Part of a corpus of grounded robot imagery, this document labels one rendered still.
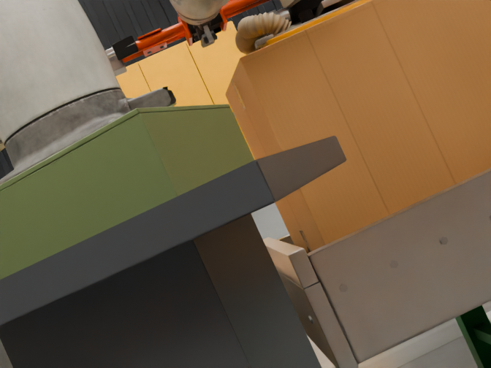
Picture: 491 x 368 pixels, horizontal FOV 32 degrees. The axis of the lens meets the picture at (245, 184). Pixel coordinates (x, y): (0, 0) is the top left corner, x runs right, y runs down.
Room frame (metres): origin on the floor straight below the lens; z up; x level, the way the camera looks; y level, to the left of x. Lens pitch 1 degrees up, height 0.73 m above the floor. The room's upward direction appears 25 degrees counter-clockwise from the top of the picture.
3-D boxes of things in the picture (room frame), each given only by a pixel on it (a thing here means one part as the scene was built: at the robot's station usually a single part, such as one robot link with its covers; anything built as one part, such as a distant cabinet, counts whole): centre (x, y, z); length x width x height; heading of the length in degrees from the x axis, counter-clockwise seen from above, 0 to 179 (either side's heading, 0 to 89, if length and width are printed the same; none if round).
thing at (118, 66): (1.72, 0.16, 1.08); 0.07 x 0.07 x 0.04; 4
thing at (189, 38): (1.73, -0.06, 1.08); 0.10 x 0.08 x 0.06; 4
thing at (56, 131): (1.01, 0.14, 0.87); 0.22 x 0.18 x 0.06; 78
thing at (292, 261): (1.71, -0.01, 0.58); 0.70 x 0.03 x 0.06; 4
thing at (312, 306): (1.71, 0.00, 0.47); 0.70 x 0.03 x 0.15; 4
